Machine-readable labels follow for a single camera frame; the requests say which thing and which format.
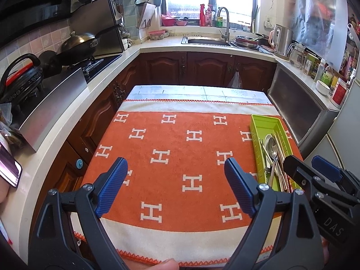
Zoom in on kitchen window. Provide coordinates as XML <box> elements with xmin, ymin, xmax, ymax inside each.
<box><xmin>163</xmin><ymin>0</ymin><xmax>258</xmax><ymax>31</ymax></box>

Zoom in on steel faucet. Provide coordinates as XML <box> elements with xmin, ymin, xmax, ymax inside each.
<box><xmin>216</xmin><ymin>6</ymin><xmax>232</xmax><ymax>40</ymax></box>

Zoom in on clear plastic bag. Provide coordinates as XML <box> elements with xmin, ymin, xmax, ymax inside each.
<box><xmin>227</xmin><ymin>70</ymin><xmax>243</xmax><ymax>89</ymax></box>

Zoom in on dark wooden kitchen cabinets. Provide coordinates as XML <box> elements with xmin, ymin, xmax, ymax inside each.
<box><xmin>28</xmin><ymin>51</ymin><xmax>277</xmax><ymax>225</ymax></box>

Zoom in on clear plastic wall cover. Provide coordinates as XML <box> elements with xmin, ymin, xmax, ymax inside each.
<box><xmin>291</xmin><ymin>0</ymin><xmax>351</xmax><ymax>68</ymax></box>

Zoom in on low steel splash panel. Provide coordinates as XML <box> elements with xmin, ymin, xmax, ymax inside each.
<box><xmin>18</xmin><ymin>67</ymin><xmax>88</xmax><ymax>153</ymax></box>

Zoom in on person's left hand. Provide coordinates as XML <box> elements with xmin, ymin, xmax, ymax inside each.
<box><xmin>125</xmin><ymin>259</ymin><xmax>180</xmax><ymax>270</ymax></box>

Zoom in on silver frosted door cabinet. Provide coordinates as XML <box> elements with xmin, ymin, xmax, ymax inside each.
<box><xmin>267</xmin><ymin>62</ymin><xmax>342</xmax><ymax>152</ymax></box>

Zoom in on smartphone with pink screen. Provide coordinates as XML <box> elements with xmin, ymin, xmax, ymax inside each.
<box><xmin>0</xmin><ymin>142</ymin><xmax>23</xmax><ymax>188</ymax></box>

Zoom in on green label jar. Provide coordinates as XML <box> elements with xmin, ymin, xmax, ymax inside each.
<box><xmin>304</xmin><ymin>53</ymin><xmax>320</xmax><ymax>76</ymax></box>

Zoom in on red lid food container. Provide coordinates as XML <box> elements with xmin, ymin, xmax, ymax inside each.
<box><xmin>148</xmin><ymin>29</ymin><xmax>166</xmax><ymax>41</ymax></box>

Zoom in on glass pitcher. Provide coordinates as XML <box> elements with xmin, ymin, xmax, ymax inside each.
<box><xmin>288</xmin><ymin>42</ymin><xmax>308</xmax><ymax>69</ymax></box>

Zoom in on hanging steel ladles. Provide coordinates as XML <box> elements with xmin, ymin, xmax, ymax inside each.
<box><xmin>112</xmin><ymin>0</ymin><xmax>126</xmax><ymax>38</ymax></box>

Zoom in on tall steel splash panel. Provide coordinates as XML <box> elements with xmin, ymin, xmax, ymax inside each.
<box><xmin>69</xmin><ymin>0</ymin><xmax>126</xmax><ymax>58</ymax></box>

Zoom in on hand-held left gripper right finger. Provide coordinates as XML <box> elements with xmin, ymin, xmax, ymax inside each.
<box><xmin>224</xmin><ymin>157</ymin><xmax>327</xmax><ymax>270</ymax></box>

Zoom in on pile of wooden chopsticks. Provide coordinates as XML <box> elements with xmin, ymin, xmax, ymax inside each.
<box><xmin>273</xmin><ymin>133</ymin><xmax>294</xmax><ymax>192</ymax></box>

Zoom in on orange white patterned towel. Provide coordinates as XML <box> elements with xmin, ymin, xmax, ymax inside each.
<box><xmin>73</xmin><ymin>100</ymin><xmax>304</xmax><ymax>268</ymax></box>

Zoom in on green label oil bottle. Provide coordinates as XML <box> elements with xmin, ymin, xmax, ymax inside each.
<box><xmin>321</xmin><ymin>65</ymin><xmax>336</xmax><ymax>89</ymax></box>

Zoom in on medium steel spoon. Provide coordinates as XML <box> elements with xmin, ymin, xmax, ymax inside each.
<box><xmin>264</xmin><ymin>134</ymin><xmax>274</xmax><ymax>175</ymax></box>

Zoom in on wooden cutting board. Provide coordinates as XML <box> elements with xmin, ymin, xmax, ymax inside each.
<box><xmin>136</xmin><ymin>2</ymin><xmax>158</xmax><ymax>30</ymax></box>

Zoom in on black range hood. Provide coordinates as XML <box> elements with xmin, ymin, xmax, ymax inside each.
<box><xmin>0</xmin><ymin>0</ymin><xmax>85</xmax><ymax>45</ymax></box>

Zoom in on person's right hand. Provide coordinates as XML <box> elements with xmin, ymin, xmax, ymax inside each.
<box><xmin>321</xmin><ymin>238</ymin><xmax>331</xmax><ymax>265</ymax></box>

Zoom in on steel sink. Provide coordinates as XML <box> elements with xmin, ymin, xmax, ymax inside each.
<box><xmin>181</xmin><ymin>35</ymin><xmax>275</xmax><ymax>54</ymax></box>

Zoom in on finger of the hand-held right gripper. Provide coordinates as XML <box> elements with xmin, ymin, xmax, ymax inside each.
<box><xmin>283</xmin><ymin>155</ymin><xmax>324</xmax><ymax>200</ymax></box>
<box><xmin>312</xmin><ymin>155</ymin><xmax>360</xmax><ymax>196</ymax></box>

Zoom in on black wok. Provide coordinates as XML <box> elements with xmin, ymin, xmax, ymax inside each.
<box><xmin>56</xmin><ymin>24</ymin><xmax>121</xmax><ymax>65</ymax></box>

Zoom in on long steel spoon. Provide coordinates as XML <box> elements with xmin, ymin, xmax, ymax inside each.
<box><xmin>268</xmin><ymin>138</ymin><xmax>281</xmax><ymax>180</ymax></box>

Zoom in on green plastic utensil tray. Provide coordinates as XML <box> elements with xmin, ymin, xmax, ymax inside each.
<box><xmin>250</xmin><ymin>114</ymin><xmax>304</xmax><ymax>193</ymax></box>

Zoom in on gas stove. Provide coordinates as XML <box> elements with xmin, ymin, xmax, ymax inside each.
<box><xmin>66</xmin><ymin>53</ymin><xmax>124</xmax><ymax>85</ymax></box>

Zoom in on stack of steel dishes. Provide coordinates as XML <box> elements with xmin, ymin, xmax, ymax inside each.
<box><xmin>233</xmin><ymin>34</ymin><xmax>265</xmax><ymax>48</ymax></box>

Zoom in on brown food bag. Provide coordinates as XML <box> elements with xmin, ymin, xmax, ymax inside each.
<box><xmin>0</xmin><ymin>103</ymin><xmax>24</xmax><ymax>149</ymax></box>

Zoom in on white plastic bottle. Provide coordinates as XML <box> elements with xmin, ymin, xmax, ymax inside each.
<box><xmin>315</xmin><ymin>58</ymin><xmax>327</xmax><ymax>82</ymax></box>

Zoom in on light blue table cover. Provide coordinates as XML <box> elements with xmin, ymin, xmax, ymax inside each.
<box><xmin>125</xmin><ymin>85</ymin><xmax>273</xmax><ymax>106</ymax></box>

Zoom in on red label canister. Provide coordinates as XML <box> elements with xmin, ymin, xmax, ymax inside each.
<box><xmin>330</xmin><ymin>76</ymin><xmax>351</xmax><ymax>108</ymax></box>

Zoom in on pink bottle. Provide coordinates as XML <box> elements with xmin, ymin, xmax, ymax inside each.
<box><xmin>205</xmin><ymin>4</ymin><xmax>214</xmax><ymax>28</ymax></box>

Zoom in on steel electric kettle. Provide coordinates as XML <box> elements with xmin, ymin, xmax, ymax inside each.
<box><xmin>268</xmin><ymin>24</ymin><xmax>294</xmax><ymax>61</ymax></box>

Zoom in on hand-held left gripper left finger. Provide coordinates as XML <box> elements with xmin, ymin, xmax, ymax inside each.
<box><xmin>29</xmin><ymin>157</ymin><xmax>128</xmax><ymax>270</ymax></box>

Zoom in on black red pressure cooker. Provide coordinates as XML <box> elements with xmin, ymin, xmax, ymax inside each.
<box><xmin>0</xmin><ymin>53</ymin><xmax>44</xmax><ymax>104</ymax></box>

